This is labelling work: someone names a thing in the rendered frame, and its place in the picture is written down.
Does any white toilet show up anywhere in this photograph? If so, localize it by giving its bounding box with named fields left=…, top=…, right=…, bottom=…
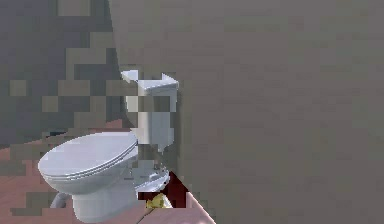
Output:
left=37, top=69, right=180, bottom=224

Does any yellow spray bottle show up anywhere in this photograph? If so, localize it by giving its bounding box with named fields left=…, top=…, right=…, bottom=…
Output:
left=145, top=192, right=174, bottom=210

